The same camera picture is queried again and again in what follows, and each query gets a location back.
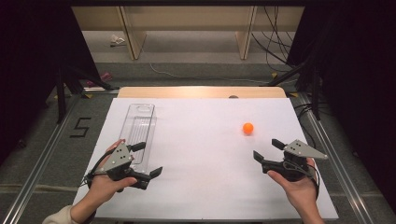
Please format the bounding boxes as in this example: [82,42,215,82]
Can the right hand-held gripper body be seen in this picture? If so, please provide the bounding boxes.
[261,139,329,183]

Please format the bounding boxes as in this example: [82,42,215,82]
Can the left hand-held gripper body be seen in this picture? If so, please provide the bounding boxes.
[92,141,151,190]

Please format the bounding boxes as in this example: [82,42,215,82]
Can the clear plastic tray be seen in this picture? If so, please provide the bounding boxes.
[118,103,157,175]

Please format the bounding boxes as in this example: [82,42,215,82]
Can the person's left hand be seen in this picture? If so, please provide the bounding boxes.
[72,138,138,217]

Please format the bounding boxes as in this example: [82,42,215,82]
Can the person's right hand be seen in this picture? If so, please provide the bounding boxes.
[266,157,320,214]

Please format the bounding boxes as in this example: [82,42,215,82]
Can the white table cover board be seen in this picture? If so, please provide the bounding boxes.
[72,97,340,221]

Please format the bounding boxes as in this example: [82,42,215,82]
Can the black metal stand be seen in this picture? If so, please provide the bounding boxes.
[264,60,322,121]
[55,61,120,125]

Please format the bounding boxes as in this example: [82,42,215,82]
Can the pink object on floor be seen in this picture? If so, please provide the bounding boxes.
[86,71,113,89]

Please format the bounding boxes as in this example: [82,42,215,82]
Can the wooden table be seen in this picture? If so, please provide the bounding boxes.
[117,86,288,100]

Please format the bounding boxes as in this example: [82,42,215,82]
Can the crumpled white paper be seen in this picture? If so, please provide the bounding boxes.
[108,34,127,48]

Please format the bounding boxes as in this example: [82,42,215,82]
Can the light wooden shelf unit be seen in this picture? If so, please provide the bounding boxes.
[71,6,305,61]

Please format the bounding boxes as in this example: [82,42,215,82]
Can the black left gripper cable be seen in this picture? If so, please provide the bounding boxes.
[79,149,117,224]

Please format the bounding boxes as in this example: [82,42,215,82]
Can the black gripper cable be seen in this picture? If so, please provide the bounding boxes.
[306,161,321,202]
[79,149,117,224]

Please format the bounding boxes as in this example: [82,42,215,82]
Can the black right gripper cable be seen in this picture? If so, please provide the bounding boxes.
[306,161,321,202]

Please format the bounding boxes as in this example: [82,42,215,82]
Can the aluminium floor rail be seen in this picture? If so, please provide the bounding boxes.
[1,93,82,224]
[296,92,375,224]

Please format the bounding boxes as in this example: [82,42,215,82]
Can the white floor cable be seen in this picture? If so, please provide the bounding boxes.
[148,63,269,85]

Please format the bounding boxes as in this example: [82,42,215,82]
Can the black hanging cables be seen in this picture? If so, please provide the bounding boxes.
[250,6,301,75]

